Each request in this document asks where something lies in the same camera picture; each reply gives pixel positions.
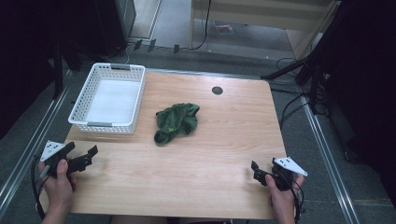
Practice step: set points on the person's left hand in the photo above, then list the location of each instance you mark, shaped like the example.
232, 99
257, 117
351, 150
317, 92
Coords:
59, 189

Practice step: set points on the red item on floor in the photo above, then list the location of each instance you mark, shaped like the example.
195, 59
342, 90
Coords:
224, 28

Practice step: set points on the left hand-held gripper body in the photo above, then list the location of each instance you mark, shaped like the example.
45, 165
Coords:
53, 149

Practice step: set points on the metal floor rail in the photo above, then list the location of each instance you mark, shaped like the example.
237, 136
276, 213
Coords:
330, 161
28, 149

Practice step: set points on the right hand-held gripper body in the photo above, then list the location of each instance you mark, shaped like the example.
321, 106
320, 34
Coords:
288, 166

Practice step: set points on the black tripod stand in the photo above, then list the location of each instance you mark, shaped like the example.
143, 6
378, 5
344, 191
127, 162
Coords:
311, 74

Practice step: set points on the white plastic basket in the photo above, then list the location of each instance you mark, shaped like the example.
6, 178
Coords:
109, 99

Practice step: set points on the black cabinet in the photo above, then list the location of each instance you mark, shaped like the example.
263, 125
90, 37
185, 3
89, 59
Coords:
115, 25

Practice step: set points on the light wooden furniture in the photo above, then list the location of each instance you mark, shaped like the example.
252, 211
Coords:
261, 14

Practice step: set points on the person's right hand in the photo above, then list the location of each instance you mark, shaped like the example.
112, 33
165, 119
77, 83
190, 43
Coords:
283, 203

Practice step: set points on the green cloth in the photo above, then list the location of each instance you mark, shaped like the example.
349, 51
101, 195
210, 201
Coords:
176, 122

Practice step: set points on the dark round table grommet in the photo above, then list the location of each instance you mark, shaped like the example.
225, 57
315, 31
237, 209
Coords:
217, 90

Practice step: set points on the black metal stand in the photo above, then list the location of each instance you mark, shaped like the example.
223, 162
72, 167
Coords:
58, 71

